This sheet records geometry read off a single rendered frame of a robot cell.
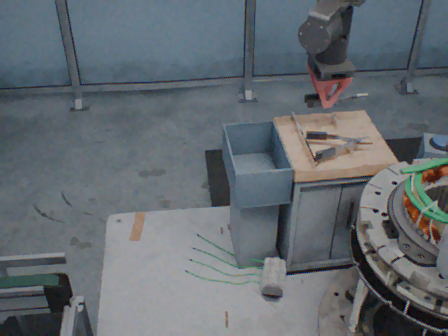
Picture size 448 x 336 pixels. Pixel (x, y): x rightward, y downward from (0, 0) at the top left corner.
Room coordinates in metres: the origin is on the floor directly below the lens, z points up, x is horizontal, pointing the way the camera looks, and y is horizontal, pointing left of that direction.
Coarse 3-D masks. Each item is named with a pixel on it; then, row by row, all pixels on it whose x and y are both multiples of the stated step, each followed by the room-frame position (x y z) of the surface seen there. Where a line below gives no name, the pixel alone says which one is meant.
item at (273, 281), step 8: (264, 264) 0.77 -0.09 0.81; (272, 264) 0.77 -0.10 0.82; (280, 264) 0.77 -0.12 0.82; (264, 272) 0.75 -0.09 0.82; (272, 272) 0.74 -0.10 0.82; (280, 272) 0.75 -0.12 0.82; (264, 280) 0.73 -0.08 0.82; (272, 280) 0.72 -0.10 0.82; (280, 280) 0.73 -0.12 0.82; (264, 288) 0.72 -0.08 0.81; (272, 288) 0.71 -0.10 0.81; (280, 288) 0.71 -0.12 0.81; (264, 296) 0.71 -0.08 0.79; (272, 296) 0.71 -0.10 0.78
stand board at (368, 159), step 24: (288, 120) 0.94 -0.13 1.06; (312, 120) 0.94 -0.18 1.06; (360, 120) 0.94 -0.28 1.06; (288, 144) 0.86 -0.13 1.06; (312, 144) 0.86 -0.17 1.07; (336, 144) 0.86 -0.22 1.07; (360, 144) 0.86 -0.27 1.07; (384, 144) 0.86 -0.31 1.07; (312, 168) 0.78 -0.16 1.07; (336, 168) 0.78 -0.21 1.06; (360, 168) 0.79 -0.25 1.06; (384, 168) 0.79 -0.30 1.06
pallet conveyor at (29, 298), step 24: (0, 264) 0.80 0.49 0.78; (24, 264) 0.81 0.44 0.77; (48, 264) 0.81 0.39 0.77; (0, 288) 0.75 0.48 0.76; (24, 288) 0.75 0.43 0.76; (48, 288) 0.76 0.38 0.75; (0, 312) 0.74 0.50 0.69; (24, 312) 0.75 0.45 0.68; (48, 312) 0.75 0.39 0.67; (72, 312) 0.74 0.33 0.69
